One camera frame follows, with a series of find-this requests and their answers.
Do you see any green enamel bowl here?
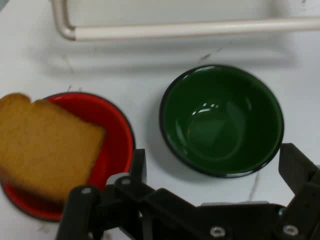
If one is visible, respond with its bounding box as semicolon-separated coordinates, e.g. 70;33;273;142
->
159;64;285;178

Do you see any red enamel bowl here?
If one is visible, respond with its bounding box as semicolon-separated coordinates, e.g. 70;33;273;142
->
1;92;136;222

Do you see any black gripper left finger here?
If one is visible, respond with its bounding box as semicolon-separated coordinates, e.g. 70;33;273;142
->
55;148;161;240

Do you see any beige metal tube rail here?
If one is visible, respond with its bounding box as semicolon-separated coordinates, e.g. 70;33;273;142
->
51;0;320;42

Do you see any toasted bread slice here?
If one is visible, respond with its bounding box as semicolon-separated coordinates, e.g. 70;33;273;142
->
0;92;107;204

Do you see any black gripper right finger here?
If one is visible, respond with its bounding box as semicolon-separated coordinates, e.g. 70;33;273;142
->
273;142;320;240

